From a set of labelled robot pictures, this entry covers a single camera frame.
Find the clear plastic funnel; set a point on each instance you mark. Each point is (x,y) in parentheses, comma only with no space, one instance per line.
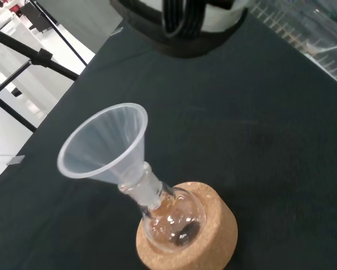
(100,146)

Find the black tripod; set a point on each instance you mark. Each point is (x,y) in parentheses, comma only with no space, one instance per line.
(16,42)

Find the glass round-bottom flask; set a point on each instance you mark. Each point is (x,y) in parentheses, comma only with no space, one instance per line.
(182,219)

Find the black bench cloth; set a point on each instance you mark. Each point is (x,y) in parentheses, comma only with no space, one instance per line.
(241,126)

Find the grey cloth clip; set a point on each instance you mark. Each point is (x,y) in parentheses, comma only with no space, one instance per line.
(117,32)
(15,160)

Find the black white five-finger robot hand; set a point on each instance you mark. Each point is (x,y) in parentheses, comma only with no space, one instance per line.
(219,17)

